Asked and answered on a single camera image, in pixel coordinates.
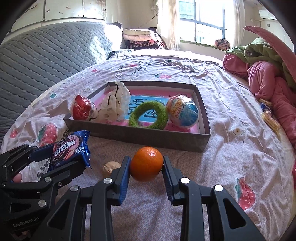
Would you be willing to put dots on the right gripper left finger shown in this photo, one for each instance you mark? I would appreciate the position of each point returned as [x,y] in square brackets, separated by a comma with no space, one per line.
[66,221]

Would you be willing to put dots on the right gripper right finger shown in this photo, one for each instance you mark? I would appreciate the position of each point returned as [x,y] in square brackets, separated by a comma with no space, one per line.
[226,219]

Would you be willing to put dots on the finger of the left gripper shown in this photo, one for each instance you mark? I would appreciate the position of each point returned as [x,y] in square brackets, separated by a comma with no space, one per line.
[53,180]
[13,161]

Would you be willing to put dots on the blue cookie packet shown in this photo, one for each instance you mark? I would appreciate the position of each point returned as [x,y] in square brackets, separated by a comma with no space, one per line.
[71,148]

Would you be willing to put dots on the brown walnut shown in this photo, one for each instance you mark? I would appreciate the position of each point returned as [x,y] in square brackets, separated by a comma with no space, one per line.
[109,167]

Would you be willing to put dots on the orange mandarin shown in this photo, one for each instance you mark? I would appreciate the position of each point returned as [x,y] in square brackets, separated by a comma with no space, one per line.
[146,164]

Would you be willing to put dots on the dark shallow cardboard box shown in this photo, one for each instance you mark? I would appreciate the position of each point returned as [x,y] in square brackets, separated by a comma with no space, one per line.
[172,137]

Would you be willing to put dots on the blue red surprise egg toy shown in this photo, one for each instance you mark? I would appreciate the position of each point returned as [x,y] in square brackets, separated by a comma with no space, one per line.
[182,111]

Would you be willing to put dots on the white drawstring pouch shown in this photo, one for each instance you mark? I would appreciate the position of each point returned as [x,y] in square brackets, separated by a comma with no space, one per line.
[114,106]

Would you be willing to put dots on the person hand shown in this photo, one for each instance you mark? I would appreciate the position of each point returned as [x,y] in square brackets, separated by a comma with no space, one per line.
[17,178]

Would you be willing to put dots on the grey quilted headboard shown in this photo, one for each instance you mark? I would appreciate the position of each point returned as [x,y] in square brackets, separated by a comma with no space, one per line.
[34,61]

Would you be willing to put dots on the yellow biscuit packet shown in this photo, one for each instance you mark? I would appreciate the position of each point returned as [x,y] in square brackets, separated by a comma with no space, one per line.
[270,121]

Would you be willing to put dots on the small blue snack packet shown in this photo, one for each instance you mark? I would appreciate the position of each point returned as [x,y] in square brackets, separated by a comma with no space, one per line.
[265,107]

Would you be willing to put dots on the pink crumpled duvet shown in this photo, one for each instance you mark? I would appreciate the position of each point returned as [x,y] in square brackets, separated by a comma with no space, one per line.
[265,82]

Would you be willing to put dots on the painted wardrobe doors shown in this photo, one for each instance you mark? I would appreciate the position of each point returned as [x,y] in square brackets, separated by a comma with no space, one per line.
[42,11]

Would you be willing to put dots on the small patterned cushion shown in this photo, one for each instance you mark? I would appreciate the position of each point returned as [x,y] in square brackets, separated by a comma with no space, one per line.
[222,44]

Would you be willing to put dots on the green blanket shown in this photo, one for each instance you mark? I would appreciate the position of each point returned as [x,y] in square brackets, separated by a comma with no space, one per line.
[237,53]

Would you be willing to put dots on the folded blanket stack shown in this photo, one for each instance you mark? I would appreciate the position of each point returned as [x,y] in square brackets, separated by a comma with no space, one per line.
[143,39]

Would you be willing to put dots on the pink pillow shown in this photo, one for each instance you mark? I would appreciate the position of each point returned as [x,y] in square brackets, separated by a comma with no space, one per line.
[268,47]

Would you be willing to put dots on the cream curtain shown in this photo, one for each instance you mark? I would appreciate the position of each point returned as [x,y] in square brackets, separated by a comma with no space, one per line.
[169,23]

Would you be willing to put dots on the white air conditioner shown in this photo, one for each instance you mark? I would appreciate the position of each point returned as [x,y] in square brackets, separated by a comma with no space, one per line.
[266,15]

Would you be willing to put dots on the window with dark frame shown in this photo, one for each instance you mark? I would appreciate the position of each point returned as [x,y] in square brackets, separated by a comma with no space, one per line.
[202,21]

